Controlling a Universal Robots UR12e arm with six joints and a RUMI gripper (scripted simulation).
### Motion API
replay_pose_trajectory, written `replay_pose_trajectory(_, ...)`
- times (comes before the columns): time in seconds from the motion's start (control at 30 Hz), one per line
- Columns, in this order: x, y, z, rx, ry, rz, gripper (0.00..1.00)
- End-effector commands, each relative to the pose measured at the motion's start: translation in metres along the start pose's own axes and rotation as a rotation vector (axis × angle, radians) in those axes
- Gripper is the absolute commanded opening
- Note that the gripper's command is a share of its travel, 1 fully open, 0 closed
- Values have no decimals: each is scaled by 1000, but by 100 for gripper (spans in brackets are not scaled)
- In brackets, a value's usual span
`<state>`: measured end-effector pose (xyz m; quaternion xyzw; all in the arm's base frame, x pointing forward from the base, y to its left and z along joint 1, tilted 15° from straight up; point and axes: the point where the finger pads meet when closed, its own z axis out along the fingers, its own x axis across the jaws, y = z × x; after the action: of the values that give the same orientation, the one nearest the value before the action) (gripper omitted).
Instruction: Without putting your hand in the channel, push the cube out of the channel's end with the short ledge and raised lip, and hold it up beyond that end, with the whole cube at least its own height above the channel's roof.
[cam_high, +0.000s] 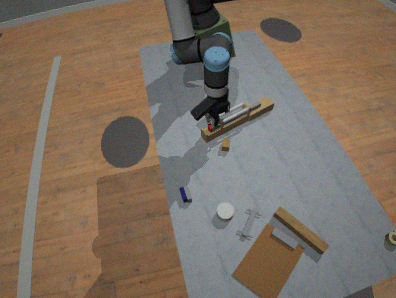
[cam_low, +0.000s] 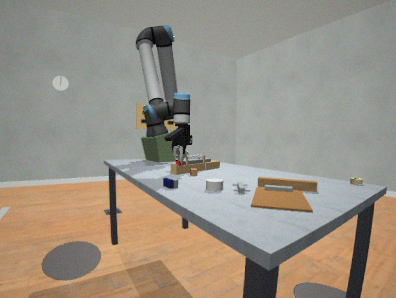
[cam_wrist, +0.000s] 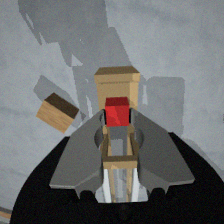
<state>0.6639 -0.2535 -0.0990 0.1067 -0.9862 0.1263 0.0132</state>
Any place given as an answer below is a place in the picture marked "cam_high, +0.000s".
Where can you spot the small wooden block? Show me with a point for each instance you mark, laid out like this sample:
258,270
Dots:
225,144

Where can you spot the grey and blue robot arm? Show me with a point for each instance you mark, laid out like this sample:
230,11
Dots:
185,49

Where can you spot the white round disc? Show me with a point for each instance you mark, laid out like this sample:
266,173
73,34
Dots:
225,212

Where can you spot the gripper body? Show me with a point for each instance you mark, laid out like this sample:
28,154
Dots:
220,107

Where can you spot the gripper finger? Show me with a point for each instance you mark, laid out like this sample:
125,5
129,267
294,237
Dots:
216,121
208,118

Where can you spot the brown wooden bar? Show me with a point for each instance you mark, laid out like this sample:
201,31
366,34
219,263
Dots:
299,229

